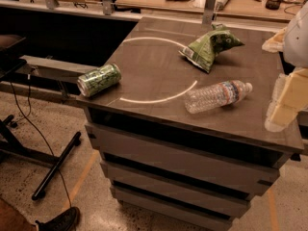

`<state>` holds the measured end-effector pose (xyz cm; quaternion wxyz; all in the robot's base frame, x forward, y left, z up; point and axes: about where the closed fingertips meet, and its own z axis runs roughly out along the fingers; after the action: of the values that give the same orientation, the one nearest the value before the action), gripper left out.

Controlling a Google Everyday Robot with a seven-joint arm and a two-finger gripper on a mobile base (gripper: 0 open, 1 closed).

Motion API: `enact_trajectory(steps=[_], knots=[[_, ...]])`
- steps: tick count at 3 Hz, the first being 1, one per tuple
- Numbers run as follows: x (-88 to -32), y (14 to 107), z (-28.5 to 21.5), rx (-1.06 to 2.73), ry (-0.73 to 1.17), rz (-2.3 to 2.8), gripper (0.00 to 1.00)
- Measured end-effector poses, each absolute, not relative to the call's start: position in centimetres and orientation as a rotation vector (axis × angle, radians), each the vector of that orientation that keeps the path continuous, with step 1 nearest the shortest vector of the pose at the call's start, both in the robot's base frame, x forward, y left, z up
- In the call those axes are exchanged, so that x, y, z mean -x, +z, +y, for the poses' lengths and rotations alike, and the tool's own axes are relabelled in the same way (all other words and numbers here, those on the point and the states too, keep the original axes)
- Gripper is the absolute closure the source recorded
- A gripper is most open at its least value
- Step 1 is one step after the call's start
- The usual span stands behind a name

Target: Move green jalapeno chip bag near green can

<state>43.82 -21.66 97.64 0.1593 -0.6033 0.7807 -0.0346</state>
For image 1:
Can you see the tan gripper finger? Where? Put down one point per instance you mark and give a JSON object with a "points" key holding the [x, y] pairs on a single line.
{"points": [[289, 97], [275, 44]]}

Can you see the green jalapeno chip bag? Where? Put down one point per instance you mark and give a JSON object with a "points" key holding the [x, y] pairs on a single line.
{"points": [[203, 51]]}

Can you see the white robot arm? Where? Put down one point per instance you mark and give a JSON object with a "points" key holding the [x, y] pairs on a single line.
{"points": [[295, 49]]}

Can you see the green soda can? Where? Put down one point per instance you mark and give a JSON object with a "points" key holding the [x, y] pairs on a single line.
{"points": [[98, 79]]}

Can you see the black round cup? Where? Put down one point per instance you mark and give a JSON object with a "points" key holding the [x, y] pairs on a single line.
{"points": [[273, 4]]}

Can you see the clear plastic water bottle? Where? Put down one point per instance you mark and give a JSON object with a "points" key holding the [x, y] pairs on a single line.
{"points": [[215, 96]]}

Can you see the grey drawer cabinet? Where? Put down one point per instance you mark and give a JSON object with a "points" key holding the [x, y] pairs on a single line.
{"points": [[205, 168]]}

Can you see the black shoe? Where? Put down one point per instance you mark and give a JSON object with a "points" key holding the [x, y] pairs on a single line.
{"points": [[65, 221]]}

